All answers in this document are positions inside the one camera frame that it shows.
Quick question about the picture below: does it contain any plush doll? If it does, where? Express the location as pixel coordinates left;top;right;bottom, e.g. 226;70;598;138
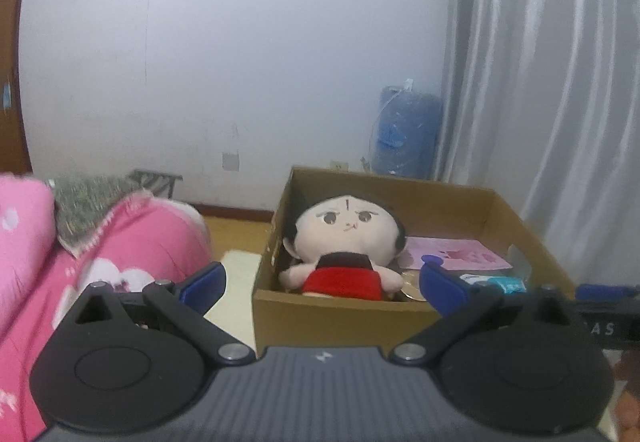
279;194;408;301

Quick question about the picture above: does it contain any brown cardboard box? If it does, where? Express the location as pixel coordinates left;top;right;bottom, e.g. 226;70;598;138
251;166;576;357

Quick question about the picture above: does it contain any blue water jug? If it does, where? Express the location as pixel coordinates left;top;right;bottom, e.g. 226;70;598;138
371;82;444;181

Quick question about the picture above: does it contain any dark folding rack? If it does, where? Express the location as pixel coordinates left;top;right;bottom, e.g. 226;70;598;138
129;169;184;201

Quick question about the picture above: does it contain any teal packet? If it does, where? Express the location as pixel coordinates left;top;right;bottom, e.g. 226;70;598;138
459;273;526;295

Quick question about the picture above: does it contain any white curtain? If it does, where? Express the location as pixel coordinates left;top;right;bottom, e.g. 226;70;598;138
440;0;640;287

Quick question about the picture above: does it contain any brown wooden door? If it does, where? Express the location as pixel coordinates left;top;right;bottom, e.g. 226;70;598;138
0;0;38;175

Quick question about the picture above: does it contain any cream desktop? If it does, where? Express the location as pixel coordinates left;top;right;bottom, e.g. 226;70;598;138
202;249;265;353

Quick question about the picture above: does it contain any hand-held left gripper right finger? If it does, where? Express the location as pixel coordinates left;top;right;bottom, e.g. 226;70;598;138
390;262;583;367

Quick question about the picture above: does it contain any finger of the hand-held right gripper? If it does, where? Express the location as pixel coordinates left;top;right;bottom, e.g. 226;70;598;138
575;284;640;301

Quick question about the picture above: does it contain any person's right hand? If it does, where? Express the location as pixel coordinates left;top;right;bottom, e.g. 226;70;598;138
614;353;640;442

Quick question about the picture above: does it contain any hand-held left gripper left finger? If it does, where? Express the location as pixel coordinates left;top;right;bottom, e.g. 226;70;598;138
67;262;257;365

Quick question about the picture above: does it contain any pink illustrated book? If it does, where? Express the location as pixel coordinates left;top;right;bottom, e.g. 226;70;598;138
400;236;513;271

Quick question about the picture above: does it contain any green patterned cloth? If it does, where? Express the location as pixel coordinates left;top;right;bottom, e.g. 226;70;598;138
52;174;153;259

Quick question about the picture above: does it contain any pink printed blanket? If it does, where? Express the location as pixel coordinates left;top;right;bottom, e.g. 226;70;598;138
0;174;213;442

